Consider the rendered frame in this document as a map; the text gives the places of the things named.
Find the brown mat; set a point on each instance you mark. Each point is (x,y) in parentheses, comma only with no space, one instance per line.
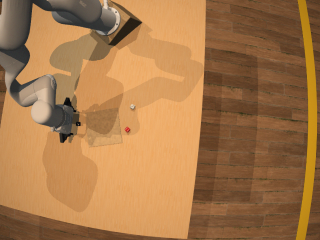
(103,127)

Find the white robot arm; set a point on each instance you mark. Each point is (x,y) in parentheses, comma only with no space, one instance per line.
(15,23)

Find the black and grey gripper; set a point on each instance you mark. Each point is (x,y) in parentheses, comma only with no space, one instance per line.
(65,129)

